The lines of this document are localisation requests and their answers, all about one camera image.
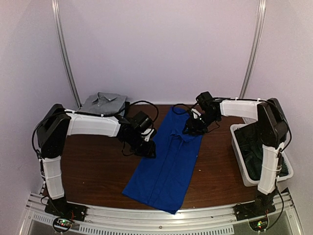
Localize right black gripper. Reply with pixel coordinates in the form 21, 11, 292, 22
183, 111, 220, 135

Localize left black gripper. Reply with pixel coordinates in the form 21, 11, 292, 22
124, 133, 157, 159

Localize blue garment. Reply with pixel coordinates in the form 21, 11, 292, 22
122, 107, 202, 214

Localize grey polo shirt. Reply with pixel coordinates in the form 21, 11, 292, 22
80, 92, 128, 115

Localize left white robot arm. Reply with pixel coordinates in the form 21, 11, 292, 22
32, 103, 157, 217

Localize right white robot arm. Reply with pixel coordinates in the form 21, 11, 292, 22
178, 92, 290, 216

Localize white laundry basket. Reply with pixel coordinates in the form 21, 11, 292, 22
230, 124, 294, 187

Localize black garment in basket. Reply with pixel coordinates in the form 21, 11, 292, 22
234, 124, 291, 181

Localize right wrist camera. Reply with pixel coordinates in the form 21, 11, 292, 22
189, 108, 201, 120

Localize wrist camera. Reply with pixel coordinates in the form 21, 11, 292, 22
141, 128, 157, 141
189, 108, 201, 120

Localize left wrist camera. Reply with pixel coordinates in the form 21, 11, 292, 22
141, 128, 157, 141

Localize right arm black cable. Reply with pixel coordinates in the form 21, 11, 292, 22
172, 102, 200, 116

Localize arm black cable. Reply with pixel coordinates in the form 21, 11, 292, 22
172, 102, 200, 116
102, 99, 159, 123

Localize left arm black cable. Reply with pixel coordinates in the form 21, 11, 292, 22
102, 99, 159, 123

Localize front aluminium rail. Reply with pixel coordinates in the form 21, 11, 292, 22
17, 192, 304, 235

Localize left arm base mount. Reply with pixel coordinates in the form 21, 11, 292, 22
45, 200, 87, 221

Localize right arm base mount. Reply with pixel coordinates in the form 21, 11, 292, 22
233, 201, 276, 221

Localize right aluminium frame post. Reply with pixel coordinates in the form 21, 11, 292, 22
239, 0, 267, 98

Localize aluminium frame post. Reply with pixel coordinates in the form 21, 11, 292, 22
51, 0, 82, 109
239, 0, 267, 98

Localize left aluminium frame post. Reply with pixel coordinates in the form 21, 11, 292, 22
51, 0, 82, 109

